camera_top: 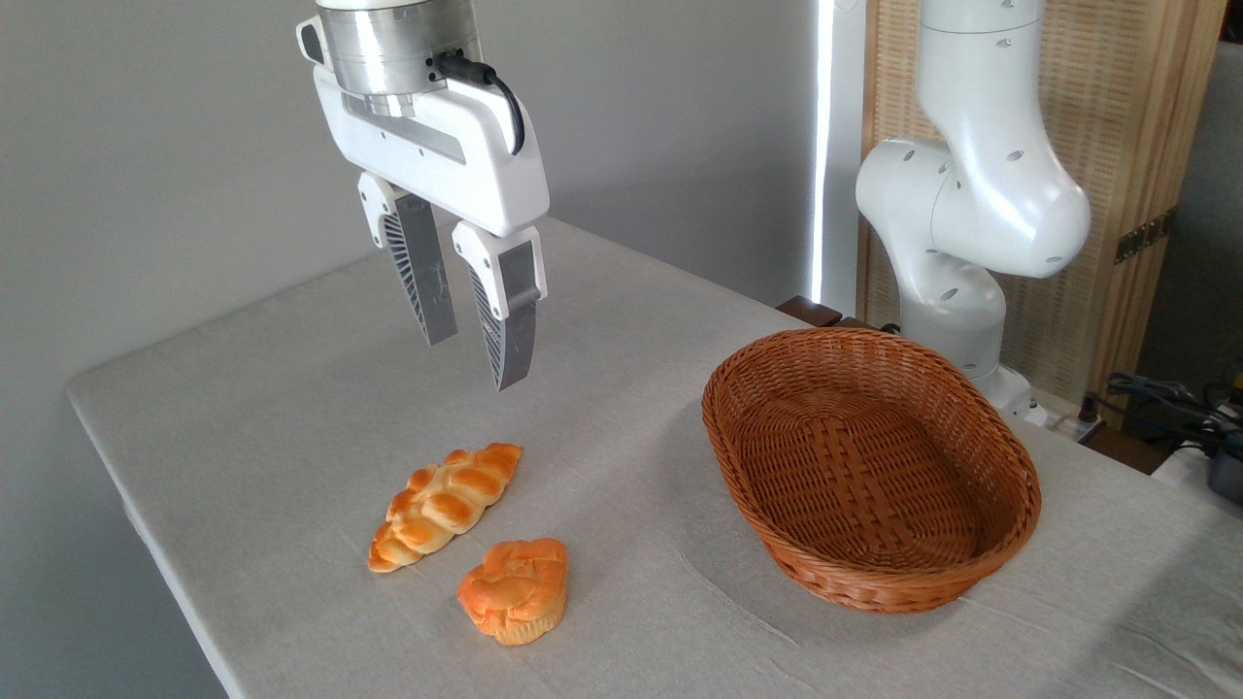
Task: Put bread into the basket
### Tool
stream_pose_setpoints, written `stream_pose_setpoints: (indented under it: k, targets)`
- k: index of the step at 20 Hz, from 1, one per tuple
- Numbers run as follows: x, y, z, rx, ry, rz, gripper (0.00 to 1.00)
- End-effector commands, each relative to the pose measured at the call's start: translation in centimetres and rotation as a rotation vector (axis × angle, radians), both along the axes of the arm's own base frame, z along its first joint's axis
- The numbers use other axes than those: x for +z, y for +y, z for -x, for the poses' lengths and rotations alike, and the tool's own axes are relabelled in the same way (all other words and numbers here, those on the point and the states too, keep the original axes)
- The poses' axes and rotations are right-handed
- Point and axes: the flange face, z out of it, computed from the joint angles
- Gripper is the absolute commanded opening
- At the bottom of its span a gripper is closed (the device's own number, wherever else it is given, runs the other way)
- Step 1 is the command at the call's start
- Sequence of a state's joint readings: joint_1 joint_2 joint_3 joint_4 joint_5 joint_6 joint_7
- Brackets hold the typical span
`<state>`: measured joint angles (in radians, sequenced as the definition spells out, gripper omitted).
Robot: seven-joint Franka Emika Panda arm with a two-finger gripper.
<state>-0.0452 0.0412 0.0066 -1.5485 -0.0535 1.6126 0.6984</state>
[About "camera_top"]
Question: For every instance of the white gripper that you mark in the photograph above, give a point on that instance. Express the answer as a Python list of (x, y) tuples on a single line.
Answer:
[(466, 155)]

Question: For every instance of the braided golden bread loaf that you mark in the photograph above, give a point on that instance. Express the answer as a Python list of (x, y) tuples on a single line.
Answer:
[(445, 505)]

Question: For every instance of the black plug at robot base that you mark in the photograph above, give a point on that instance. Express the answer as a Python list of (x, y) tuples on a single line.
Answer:
[(1091, 408)]

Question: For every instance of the orange muffin shaped bread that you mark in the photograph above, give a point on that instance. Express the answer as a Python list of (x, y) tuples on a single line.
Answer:
[(515, 587)]

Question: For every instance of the brown woven wicker basket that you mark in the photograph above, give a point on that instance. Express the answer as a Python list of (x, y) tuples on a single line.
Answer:
[(874, 476)]

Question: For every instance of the light grey tablecloth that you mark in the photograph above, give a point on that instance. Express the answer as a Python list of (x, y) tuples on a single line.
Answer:
[(631, 408)]

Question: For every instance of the dark brown wooden furniture piece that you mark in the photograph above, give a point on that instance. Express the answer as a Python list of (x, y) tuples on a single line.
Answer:
[(811, 311)]

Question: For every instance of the bamboo folding screen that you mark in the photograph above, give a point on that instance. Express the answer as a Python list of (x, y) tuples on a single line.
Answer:
[(1126, 146)]

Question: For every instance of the dark metal screen hinge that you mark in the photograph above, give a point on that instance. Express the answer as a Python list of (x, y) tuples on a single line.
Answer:
[(1146, 236)]

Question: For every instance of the grey device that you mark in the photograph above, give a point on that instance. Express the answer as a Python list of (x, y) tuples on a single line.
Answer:
[(1226, 478)]

